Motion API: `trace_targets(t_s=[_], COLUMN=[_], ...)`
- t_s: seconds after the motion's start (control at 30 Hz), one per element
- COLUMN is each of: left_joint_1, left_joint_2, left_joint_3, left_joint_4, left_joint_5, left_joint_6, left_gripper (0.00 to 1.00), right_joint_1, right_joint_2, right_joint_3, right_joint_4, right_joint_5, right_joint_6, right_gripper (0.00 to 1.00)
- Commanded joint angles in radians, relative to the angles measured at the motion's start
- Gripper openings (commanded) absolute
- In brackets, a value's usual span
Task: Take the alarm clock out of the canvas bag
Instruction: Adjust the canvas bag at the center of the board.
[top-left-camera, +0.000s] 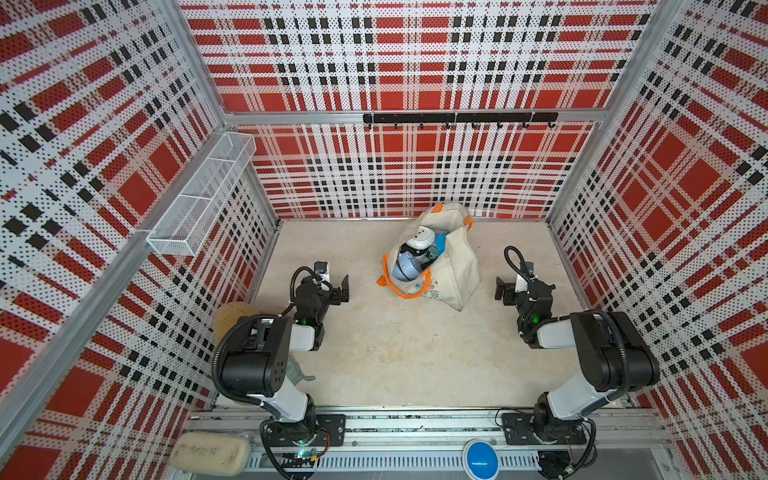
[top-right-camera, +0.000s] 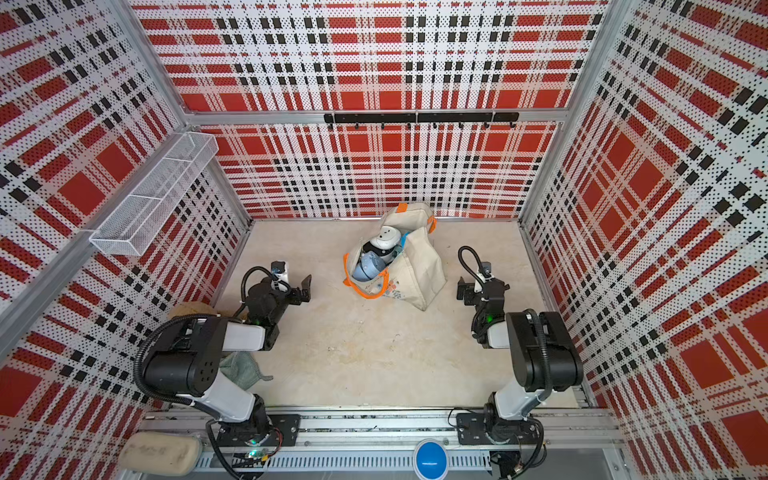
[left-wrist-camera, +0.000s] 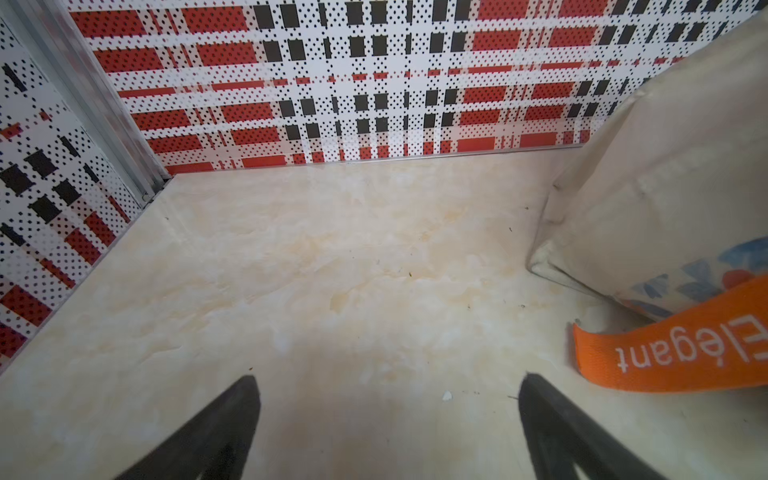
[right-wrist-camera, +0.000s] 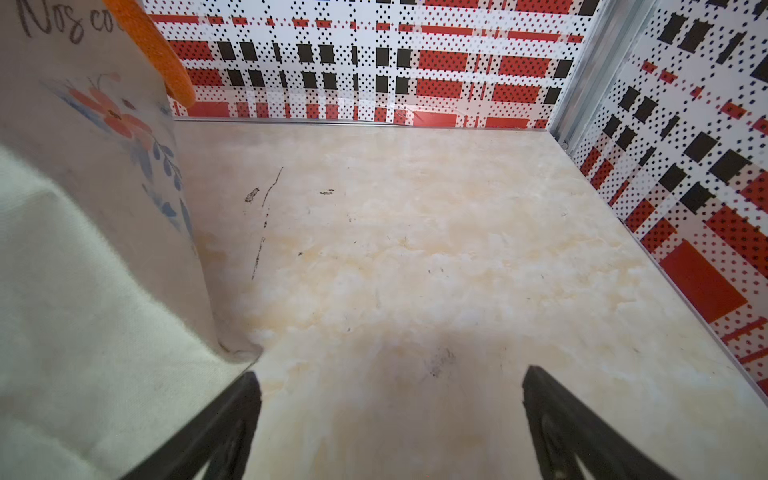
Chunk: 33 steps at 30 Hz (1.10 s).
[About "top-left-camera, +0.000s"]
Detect beige canvas bag orange handles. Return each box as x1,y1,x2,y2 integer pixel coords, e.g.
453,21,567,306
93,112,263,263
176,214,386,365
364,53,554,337
377,203,480,311

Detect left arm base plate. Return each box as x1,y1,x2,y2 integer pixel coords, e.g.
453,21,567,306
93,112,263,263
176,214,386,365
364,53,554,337
260,414,347,448

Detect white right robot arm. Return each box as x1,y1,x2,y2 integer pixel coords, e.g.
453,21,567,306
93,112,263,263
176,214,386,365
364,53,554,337
494,262,661,444

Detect black and white round clock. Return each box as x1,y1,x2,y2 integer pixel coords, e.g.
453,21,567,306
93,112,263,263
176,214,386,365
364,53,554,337
405,226,436,251

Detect white wire mesh basket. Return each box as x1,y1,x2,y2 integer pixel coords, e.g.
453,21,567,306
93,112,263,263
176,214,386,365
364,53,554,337
147,132,255,257

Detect dark blue square alarm clock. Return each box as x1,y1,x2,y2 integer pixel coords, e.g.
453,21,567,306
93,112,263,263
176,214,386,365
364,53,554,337
390,251,423,282

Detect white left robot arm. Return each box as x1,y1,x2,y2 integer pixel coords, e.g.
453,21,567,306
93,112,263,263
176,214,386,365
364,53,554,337
212,261,350,447

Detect beige sponge block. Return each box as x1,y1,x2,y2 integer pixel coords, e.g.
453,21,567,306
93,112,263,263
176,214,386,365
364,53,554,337
169,431,252,477

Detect brown teddy bear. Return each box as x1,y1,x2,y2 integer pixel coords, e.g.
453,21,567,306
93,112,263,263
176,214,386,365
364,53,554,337
212,302,259,346

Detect teal small clock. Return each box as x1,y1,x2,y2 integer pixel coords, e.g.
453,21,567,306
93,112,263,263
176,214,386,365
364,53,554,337
434,232,447,256

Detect blue round button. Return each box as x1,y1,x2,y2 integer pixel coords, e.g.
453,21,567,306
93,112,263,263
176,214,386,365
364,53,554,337
461,439,500,480

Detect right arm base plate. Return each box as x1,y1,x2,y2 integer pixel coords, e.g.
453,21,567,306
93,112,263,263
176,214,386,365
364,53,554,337
499,412,588,446

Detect black hook rail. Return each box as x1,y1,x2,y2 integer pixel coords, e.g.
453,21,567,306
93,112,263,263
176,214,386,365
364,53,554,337
362,111,560,126

